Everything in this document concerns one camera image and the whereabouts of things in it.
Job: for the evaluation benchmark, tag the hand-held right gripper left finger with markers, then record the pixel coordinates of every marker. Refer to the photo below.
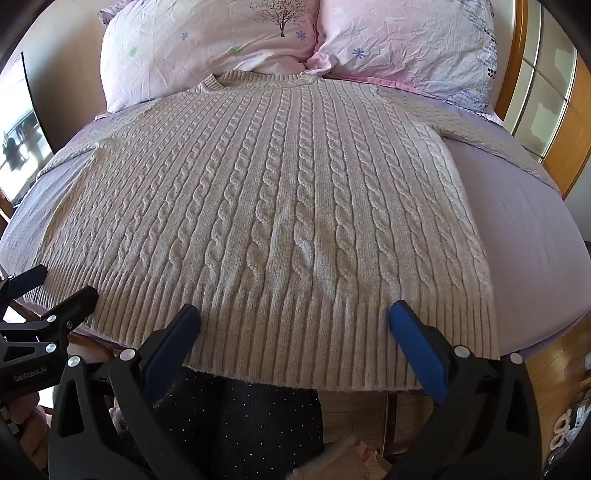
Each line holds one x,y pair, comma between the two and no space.
173,339

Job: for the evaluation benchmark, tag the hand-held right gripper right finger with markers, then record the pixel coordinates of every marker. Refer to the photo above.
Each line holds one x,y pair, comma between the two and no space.
418,344

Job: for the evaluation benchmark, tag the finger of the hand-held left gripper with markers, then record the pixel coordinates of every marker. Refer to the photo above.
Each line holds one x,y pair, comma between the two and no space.
25,279
69,309

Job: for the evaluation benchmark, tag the person's dark dotted pants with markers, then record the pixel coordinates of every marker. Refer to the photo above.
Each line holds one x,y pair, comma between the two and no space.
231,429

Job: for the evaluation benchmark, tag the glass-panelled wooden door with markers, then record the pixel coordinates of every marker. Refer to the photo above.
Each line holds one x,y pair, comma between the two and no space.
545,92

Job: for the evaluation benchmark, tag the pink tree-print pillow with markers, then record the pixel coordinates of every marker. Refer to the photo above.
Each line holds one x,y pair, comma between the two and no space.
207,50

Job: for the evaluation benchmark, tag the pink floral pillow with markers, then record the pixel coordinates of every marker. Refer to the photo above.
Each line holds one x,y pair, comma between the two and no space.
406,50

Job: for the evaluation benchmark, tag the wooden headboard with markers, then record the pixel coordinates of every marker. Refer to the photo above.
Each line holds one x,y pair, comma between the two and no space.
512,55

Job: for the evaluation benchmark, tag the wooden bed frame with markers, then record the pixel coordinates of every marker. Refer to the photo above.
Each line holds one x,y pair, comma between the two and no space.
406,424

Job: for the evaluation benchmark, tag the wall mirror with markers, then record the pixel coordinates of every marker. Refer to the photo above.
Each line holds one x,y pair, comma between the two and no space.
21,129

